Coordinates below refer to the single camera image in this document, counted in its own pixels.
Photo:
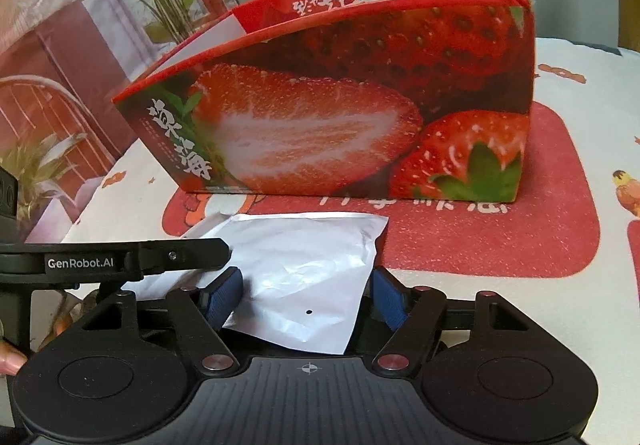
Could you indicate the red strawberry print cardboard box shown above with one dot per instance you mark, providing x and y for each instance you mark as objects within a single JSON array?
[{"x": 325, "y": 115}]

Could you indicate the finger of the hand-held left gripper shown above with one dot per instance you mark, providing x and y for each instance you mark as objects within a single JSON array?
[
  {"x": 107, "y": 287},
  {"x": 180, "y": 255}
]

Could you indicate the pink plant print backdrop cloth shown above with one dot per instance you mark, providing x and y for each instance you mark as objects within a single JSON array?
[{"x": 75, "y": 50}]

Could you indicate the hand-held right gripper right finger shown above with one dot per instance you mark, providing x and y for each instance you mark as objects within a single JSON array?
[{"x": 387, "y": 299}]

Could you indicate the white plastic packet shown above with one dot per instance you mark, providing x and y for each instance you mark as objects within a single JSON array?
[{"x": 300, "y": 275}]

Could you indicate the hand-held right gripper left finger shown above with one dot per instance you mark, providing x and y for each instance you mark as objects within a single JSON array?
[{"x": 227, "y": 296}]

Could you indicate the person's left hand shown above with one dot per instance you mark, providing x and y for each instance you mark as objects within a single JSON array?
[{"x": 10, "y": 359}]

